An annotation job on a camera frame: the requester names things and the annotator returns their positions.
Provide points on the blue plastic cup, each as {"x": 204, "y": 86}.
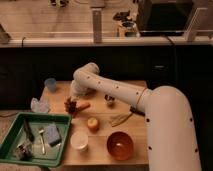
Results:
{"x": 50, "y": 83}

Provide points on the orange yellow fruit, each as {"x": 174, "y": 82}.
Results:
{"x": 93, "y": 124}

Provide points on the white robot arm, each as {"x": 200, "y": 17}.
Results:
{"x": 171, "y": 135}

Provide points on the clear crumpled plastic bag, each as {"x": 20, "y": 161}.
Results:
{"x": 39, "y": 106}

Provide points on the black spatula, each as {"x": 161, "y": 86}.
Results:
{"x": 28, "y": 131}

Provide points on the black monitor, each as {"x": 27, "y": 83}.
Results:
{"x": 163, "y": 17}

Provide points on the dark red grape bunch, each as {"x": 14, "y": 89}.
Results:
{"x": 70, "y": 106}

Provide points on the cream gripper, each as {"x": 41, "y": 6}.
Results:
{"x": 74, "y": 98}

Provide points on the white plastic spoon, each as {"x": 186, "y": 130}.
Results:
{"x": 41, "y": 131}

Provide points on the orange carrot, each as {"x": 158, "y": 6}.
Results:
{"x": 81, "y": 107}

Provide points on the green plastic tray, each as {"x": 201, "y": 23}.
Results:
{"x": 16, "y": 136}

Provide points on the blue sponge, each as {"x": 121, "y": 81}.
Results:
{"x": 52, "y": 134}

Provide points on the white plastic cup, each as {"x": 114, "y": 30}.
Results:
{"x": 79, "y": 141}

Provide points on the crumpled metal foil object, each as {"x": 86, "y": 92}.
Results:
{"x": 23, "y": 151}

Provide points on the white post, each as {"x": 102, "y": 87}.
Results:
{"x": 97, "y": 26}

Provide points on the small metal cup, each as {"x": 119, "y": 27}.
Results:
{"x": 109, "y": 100}

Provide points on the purple bowl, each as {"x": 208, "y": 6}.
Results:
{"x": 88, "y": 92}

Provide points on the red bowl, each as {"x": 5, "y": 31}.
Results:
{"x": 120, "y": 146}

